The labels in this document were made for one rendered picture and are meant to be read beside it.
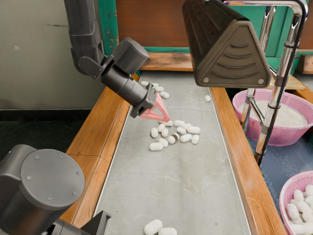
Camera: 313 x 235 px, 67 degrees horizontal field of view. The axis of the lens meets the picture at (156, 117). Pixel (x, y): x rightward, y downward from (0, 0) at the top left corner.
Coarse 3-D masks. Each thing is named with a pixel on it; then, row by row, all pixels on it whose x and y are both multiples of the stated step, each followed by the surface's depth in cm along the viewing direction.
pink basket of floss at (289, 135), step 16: (240, 96) 88; (256, 96) 91; (288, 96) 87; (240, 112) 75; (304, 112) 82; (256, 128) 74; (288, 128) 68; (304, 128) 68; (272, 144) 75; (288, 144) 75
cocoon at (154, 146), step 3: (150, 144) 63; (153, 144) 63; (156, 144) 63; (159, 144) 63; (150, 147) 62; (153, 147) 62; (156, 147) 62; (159, 147) 62; (162, 147) 63; (153, 150) 63
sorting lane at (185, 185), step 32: (160, 96) 92; (192, 96) 92; (128, 128) 73; (128, 160) 60; (160, 160) 60; (192, 160) 60; (224, 160) 60; (128, 192) 51; (160, 192) 51; (192, 192) 51; (224, 192) 51; (128, 224) 45; (192, 224) 45; (224, 224) 45
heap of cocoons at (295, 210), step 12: (300, 192) 51; (312, 192) 51; (288, 204) 49; (300, 204) 49; (312, 204) 49; (288, 216) 48; (300, 216) 48; (312, 216) 46; (300, 228) 44; (312, 228) 44
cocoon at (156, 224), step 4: (156, 220) 43; (148, 224) 43; (152, 224) 43; (156, 224) 43; (160, 224) 43; (144, 228) 43; (148, 228) 42; (152, 228) 42; (156, 228) 42; (160, 228) 43; (148, 232) 42; (152, 232) 42; (156, 232) 43
